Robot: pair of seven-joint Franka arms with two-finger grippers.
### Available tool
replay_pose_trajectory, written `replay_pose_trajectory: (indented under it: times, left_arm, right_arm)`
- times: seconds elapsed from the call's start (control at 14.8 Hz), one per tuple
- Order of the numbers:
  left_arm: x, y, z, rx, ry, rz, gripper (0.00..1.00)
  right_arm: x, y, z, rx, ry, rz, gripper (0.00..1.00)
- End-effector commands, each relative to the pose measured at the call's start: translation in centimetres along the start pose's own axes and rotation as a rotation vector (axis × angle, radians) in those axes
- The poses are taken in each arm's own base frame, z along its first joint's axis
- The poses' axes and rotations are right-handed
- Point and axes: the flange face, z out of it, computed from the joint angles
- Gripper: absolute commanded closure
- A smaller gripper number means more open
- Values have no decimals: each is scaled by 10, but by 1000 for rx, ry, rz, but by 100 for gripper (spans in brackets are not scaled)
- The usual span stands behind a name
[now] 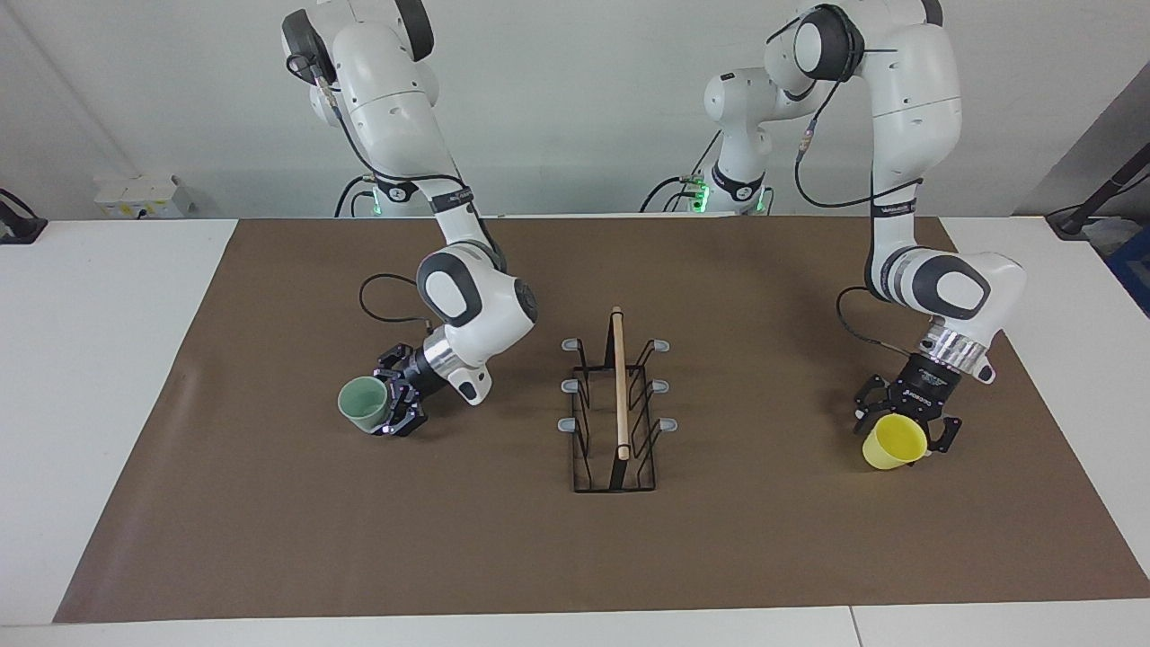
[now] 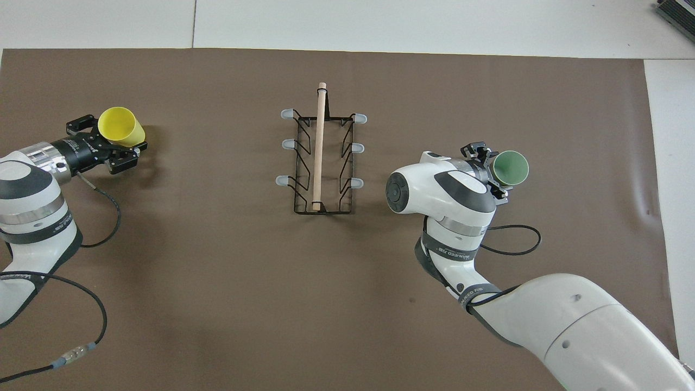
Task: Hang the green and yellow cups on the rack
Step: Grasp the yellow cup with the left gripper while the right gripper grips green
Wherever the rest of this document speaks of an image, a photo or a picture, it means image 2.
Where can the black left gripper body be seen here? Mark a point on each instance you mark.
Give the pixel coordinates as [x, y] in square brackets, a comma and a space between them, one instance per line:
[84, 151]

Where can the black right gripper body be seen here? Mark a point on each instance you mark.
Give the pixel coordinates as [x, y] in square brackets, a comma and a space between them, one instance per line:
[485, 169]

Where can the pale green cup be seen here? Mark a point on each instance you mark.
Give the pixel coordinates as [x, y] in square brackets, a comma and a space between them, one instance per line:
[510, 168]

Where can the yellow cup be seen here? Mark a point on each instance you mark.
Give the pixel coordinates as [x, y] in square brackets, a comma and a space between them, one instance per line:
[122, 126]

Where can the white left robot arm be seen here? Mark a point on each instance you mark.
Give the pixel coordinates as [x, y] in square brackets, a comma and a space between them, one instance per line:
[27, 206]

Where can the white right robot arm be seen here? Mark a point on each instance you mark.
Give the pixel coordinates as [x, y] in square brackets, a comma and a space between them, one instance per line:
[543, 315]

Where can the brown table mat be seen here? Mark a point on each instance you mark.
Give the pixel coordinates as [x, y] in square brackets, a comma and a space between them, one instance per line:
[244, 298]

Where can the grey ribbed device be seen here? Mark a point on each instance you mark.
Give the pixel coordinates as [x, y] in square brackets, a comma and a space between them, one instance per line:
[678, 11]

